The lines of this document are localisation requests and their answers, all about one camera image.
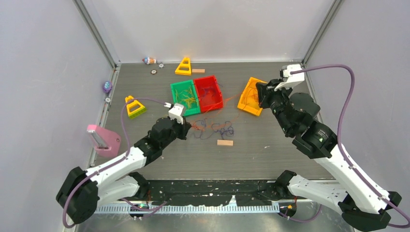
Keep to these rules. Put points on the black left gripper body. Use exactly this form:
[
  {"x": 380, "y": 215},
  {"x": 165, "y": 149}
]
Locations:
[{"x": 177, "y": 131}]

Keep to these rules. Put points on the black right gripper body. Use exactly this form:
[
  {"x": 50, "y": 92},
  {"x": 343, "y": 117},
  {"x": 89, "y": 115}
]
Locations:
[{"x": 275, "y": 100}]

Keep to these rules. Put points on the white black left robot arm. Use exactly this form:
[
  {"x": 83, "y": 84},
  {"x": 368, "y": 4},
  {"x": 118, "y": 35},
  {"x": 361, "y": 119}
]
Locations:
[{"x": 83, "y": 191}]

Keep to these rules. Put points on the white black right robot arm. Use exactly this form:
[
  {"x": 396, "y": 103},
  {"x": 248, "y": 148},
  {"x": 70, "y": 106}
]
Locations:
[{"x": 360, "y": 201}]

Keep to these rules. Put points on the orange plastic bin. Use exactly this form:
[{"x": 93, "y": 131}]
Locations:
[{"x": 249, "y": 101}]

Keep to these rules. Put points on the yellow triangular toy block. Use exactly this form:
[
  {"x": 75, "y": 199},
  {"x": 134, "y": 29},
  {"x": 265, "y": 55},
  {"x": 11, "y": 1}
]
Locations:
[{"x": 134, "y": 107}]

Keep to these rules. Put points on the green plastic bin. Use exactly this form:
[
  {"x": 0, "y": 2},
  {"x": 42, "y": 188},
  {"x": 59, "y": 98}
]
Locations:
[{"x": 185, "y": 93}]

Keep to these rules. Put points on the red plastic bin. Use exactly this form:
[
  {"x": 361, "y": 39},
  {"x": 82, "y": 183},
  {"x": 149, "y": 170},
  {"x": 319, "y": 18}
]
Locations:
[{"x": 209, "y": 93}]

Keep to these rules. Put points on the small wooden block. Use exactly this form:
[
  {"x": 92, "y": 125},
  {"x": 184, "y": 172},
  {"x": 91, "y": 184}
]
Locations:
[
  {"x": 197, "y": 71},
  {"x": 225, "y": 142}
]

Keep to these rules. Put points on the pink toy toaster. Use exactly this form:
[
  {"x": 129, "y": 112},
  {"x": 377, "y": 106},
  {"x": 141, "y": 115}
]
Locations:
[{"x": 106, "y": 143}]

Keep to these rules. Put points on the small clown figurine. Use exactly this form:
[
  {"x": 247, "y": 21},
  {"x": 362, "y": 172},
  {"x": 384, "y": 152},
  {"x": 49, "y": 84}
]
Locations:
[{"x": 149, "y": 60}]

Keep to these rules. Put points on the purple egg toy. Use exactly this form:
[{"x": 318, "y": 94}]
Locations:
[{"x": 107, "y": 87}]

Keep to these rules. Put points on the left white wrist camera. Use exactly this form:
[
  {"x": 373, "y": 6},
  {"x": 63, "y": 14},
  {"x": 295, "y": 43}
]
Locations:
[{"x": 176, "y": 112}]

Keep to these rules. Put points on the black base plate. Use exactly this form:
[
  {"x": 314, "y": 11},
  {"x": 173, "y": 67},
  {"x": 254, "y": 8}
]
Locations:
[{"x": 213, "y": 192}]

